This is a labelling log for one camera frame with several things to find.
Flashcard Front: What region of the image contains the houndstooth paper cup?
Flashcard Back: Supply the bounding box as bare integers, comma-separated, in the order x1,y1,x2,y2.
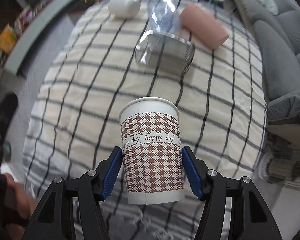
119,97,185,205

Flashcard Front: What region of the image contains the grey transparent square cup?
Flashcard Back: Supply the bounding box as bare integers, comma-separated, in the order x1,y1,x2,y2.
135,30,196,77

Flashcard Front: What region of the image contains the pink plastic cup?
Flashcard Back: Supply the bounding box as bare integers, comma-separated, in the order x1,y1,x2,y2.
180,3,229,50

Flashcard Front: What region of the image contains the white ceramic cup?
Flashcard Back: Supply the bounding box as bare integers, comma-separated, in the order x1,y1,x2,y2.
108,0,141,19

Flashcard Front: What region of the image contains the left hand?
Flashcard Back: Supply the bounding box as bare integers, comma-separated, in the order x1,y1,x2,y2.
4,173,38,219

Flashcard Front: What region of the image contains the checked white tablecloth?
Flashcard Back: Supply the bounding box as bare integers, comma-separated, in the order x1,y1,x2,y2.
22,0,268,240

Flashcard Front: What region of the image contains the white tv cabinet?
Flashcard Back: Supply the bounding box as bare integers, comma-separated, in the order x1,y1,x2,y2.
4,0,74,75

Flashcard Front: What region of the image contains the orange snack bag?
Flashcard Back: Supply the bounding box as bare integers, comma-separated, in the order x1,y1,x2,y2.
0,24,18,55

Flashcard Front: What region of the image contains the grey sectional sofa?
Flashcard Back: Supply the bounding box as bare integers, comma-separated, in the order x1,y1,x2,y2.
228,0,300,136

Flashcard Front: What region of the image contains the purple snack bag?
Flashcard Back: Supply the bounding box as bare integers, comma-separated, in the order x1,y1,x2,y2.
15,5,33,30

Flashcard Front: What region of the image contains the clear plastic bottle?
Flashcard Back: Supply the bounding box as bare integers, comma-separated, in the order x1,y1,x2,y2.
147,0,180,34

